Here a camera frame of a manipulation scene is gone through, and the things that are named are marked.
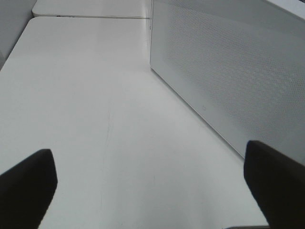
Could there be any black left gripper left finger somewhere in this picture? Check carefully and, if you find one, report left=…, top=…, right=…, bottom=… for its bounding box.
left=0, top=149, right=58, bottom=229

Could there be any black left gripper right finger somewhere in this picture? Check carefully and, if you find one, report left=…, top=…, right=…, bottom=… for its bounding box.
left=244, top=141, right=305, bottom=229

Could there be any white microwave door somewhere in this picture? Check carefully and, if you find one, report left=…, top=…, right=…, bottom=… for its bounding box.
left=150, top=0, right=305, bottom=165

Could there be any white microwave oven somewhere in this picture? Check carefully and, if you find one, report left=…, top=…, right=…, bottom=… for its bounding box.
left=149, top=0, right=305, bottom=165

